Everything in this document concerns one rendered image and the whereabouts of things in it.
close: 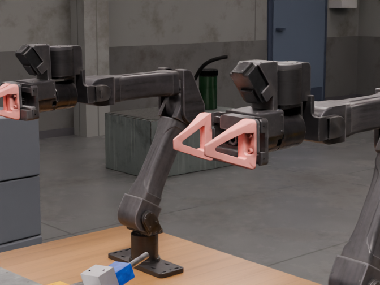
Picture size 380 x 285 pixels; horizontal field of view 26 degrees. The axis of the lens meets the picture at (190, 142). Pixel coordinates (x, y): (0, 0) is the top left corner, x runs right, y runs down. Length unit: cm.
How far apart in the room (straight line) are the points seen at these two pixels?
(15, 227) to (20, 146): 34
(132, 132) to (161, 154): 477
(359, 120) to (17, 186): 231
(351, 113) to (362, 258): 26
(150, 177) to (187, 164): 488
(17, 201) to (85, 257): 154
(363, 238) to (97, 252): 78
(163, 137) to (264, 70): 72
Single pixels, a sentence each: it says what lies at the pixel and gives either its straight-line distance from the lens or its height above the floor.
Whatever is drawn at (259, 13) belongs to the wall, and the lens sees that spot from 1043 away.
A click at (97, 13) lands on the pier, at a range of 853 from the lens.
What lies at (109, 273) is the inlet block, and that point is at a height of 93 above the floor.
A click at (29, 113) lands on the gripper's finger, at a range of 159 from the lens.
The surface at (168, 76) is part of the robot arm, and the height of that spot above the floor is 122.
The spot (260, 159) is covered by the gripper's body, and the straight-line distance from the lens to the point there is 112.
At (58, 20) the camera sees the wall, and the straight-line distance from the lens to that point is 857.
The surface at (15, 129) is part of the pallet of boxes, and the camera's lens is 340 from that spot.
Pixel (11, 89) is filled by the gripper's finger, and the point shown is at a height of 122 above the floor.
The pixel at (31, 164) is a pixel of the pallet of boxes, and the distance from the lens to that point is 347.
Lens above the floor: 139
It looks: 10 degrees down
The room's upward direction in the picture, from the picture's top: straight up
